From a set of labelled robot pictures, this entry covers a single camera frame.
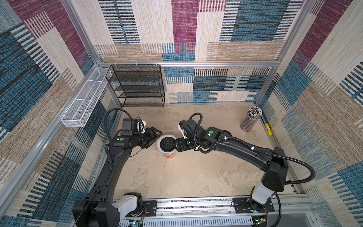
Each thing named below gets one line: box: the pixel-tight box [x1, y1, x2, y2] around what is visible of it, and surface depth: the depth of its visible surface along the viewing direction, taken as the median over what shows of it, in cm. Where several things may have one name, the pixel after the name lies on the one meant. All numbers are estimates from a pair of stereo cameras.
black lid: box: [159, 136, 176, 153], surface depth 79 cm
